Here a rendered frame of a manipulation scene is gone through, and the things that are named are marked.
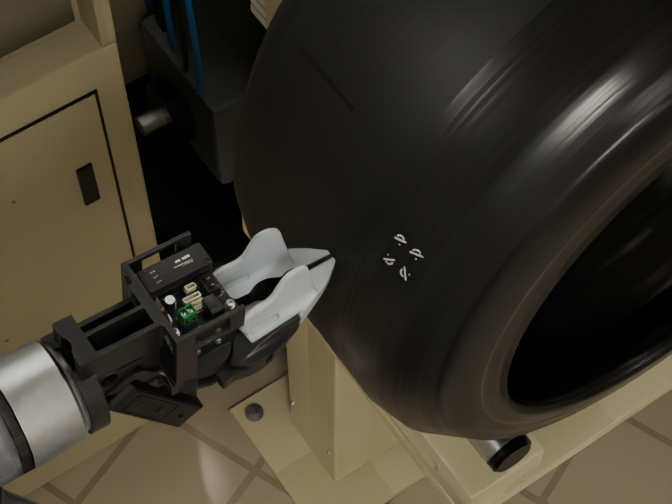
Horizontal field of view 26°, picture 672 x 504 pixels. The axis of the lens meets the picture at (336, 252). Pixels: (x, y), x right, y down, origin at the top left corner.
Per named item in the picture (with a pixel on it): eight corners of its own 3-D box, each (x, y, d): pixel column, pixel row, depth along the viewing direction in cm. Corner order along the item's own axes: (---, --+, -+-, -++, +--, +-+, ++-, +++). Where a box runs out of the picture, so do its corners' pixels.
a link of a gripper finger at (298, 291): (364, 251, 99) (249, 312, 95) (355, 297, 104) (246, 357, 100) (338, 219, 100) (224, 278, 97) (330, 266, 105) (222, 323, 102)
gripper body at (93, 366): (257, 306, 94) (92, 393, 89) (251, 371, 101) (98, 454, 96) (195, 222, 97) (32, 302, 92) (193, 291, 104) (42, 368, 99)
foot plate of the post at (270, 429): (229, 411, 233) (228, 405, 231) (366, 328, 241) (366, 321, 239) (323, 544, 222) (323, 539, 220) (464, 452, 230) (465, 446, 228)
